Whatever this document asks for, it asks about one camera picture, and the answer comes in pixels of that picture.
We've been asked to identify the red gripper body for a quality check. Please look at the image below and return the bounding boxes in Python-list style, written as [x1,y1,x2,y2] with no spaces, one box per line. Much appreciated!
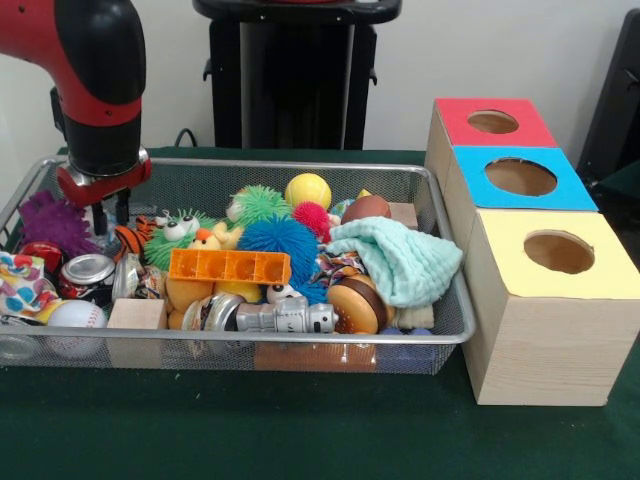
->
[56,147,153,208]

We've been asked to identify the crushed clear plastic bottle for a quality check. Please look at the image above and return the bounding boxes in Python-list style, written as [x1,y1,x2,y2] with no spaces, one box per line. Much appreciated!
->
[84,204,126,247]

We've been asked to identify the purple spiky ball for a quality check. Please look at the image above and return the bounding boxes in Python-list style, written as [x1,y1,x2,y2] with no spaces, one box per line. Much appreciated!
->
[19,189,104,257]

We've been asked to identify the green spiky ball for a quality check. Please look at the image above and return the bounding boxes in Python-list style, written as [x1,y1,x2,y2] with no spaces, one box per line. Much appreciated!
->
[142,184,294,274]

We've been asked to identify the orange toy building block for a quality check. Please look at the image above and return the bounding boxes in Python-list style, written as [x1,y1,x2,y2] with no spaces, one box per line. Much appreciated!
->
[168,248,293,287]

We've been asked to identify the silver toy robot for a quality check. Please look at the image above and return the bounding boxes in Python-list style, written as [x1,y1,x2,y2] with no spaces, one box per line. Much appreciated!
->
[234,294,340,335]

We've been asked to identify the mint green cloth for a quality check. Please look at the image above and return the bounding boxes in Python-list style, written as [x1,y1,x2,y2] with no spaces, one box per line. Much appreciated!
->
[325,217,464,309]

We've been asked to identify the shallow metal mesh bin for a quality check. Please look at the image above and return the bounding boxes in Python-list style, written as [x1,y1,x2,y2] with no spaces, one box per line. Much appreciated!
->
[0,155,477,376]

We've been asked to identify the wooden box with three holes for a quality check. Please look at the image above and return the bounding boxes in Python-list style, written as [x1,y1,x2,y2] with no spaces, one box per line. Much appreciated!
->
[424,97,640,407]

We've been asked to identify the yellow plush duck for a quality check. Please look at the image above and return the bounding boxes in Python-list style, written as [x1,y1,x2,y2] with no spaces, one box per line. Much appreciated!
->
[188,219,244,251]

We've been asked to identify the yellow foam ball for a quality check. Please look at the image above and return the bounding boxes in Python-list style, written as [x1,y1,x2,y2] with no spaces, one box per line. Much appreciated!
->
[284,173,333,210]

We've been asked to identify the toy hamburger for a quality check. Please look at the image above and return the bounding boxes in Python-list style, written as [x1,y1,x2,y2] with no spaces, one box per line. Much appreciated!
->
[325,275,396,336]

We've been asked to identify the cream cloth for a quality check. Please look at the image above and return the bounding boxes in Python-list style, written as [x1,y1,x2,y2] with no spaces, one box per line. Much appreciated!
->
[397,305,436,331]

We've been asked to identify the dark green side table cloth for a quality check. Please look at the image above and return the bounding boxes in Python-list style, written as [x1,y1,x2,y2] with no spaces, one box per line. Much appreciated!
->
[594,158,640,236]

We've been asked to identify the black panel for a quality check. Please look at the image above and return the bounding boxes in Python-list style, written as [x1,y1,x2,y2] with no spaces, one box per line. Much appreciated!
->
[576,8,640,187]

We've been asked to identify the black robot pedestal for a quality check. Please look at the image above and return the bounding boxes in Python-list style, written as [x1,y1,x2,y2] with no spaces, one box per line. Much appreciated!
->
[192,0,404,150]

